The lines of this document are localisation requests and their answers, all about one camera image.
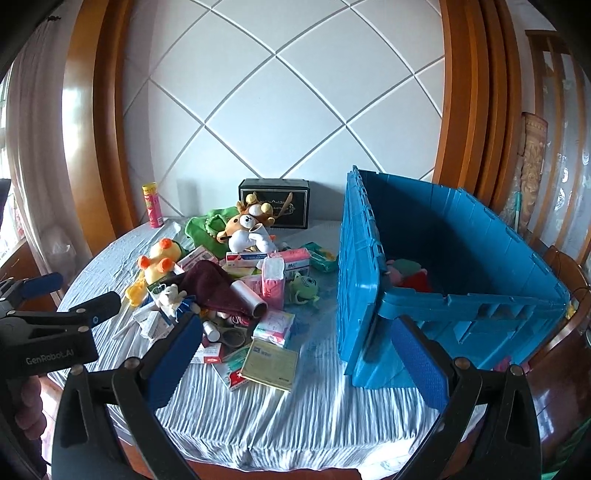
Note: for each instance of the black gift box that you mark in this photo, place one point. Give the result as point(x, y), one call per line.
point(286, 203)

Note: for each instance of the white pink carton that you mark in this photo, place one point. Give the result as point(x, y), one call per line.
point(198, 257)

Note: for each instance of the brown bear plush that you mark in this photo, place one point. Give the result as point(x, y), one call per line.
point(244, 221)

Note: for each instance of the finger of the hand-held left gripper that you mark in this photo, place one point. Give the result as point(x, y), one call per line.
point(44, 284)
point(94, 307)

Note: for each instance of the wooden glass partition screen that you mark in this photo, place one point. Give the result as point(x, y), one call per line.
point(568, 138)

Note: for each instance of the yellow pink tube can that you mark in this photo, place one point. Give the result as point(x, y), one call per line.
point(152, 207)

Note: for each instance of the pink carton box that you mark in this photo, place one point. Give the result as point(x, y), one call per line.
point(295, 261)

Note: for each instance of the yellow duck plush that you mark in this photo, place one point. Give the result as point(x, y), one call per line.
point(164, 258)

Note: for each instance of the red white medicine box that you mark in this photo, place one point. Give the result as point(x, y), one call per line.
point(207, 353)

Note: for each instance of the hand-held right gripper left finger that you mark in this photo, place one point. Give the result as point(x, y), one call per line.
point(171, 364)

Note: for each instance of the pink white pad pack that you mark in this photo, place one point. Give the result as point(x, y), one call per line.
point(274, 325)

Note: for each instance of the pig plush teal shirt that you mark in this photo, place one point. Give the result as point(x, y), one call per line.
point(406, 266)

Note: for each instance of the small white bear plush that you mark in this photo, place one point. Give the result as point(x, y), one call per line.
point(171, 297)

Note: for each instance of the pig plush red dress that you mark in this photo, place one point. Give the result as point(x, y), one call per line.
point(415, 282)

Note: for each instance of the gold flat box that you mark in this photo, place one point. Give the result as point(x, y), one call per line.
point(270, 364)

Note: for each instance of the green monster plush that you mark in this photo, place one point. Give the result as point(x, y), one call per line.
point(302, 288)

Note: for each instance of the white box red corner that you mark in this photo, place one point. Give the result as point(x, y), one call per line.
point(231, 374)

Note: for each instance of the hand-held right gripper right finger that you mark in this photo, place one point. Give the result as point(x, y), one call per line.
point(420, 364)

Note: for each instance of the wooden chair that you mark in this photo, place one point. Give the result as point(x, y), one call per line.
point(561, 272)

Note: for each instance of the blue plastic crate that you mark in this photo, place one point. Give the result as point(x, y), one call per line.
point(461, 258)

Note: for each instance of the green wet wipes pack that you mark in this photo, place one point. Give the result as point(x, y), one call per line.
point(323, 258)

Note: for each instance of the green plush toy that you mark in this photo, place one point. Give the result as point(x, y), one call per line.
point(207, 226)

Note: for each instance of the pink tissue pack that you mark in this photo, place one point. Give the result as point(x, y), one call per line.
point(272, 284)

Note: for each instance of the pink seat cushion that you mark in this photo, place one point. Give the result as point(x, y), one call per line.
point(505, 364)

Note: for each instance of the rolled patterned carpet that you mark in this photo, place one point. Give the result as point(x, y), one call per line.
point(533, 157)

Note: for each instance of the grey tape roll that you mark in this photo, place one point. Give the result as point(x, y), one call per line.
point(231, 337)

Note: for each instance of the round wooden desktop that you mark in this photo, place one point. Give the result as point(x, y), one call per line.
point(221, 471)

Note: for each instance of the person's left hand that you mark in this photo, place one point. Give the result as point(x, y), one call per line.
point(30, 406)

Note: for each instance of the white medicine box blue print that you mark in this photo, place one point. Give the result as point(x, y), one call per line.
point(244, 259)

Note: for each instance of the white curtain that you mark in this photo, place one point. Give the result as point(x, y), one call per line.
point(32, 138)

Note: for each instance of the white roll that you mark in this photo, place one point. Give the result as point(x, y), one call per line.
point(247, 297)

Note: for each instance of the small white carton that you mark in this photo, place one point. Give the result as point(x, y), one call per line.
point(152, 323)

